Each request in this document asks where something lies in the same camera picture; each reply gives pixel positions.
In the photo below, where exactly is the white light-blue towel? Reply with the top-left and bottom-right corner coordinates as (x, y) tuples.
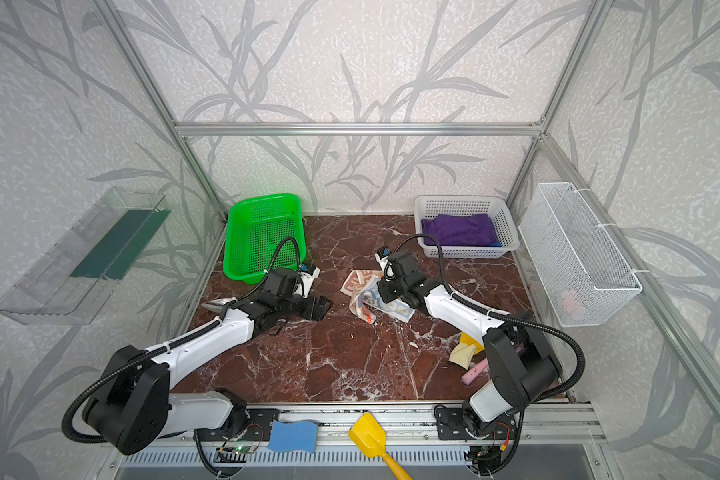
(340, 270), (414, 324)

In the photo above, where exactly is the purple towel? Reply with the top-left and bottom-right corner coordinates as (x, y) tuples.
(421, 214), (501, 247)

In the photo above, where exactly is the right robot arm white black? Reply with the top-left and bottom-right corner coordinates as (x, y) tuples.
(375, 243), (586, 438)

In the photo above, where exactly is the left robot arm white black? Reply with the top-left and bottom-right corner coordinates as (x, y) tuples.
(61, 264), (333, 455)

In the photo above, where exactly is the silver metal trowel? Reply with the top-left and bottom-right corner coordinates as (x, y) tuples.
(201, 297), (237, 314)

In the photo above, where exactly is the yellow packet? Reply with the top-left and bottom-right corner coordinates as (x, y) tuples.
(460, 332), (484, 353)

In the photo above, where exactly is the green plastic basket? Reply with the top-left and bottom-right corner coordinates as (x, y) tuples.
(223, 193), (307, 285)

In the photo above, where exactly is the pale yellow cloth piece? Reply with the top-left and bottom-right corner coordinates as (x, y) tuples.
(449, 343), (477, 370)

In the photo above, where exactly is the white plastic basket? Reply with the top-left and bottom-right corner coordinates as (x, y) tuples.
(414, 196), (519, 259)

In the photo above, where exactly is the blue sponge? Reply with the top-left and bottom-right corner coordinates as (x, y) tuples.
(267, 421), (318, 453)

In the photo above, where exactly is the yellow plastic shovel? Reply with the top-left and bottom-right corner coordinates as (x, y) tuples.
(348, 412), (412, 480)

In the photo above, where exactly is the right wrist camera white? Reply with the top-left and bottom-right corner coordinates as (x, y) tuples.
(374, 246), (393, 271)

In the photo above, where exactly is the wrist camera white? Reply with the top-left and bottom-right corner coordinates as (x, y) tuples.
(296, 263), (320, 298)
(374, 246), (393, 271)

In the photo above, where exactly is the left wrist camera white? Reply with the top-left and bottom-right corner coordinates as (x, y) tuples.
(296, 263), (320, 298)

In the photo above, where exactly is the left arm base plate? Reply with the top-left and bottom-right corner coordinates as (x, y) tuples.
(197, 408), (280, 443)

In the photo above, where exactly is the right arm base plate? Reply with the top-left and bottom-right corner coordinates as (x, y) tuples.
(433, 404), (517, 444)

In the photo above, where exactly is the pink item in wire basket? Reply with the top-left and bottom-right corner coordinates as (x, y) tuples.
(560, 289), (586, 321)

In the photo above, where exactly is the white wire wall basket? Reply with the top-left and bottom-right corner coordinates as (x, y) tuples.
(519, 182), (643, 327)

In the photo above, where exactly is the clear acrylic wall shelf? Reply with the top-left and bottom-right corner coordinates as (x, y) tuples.
(0, 187), (170, 325)

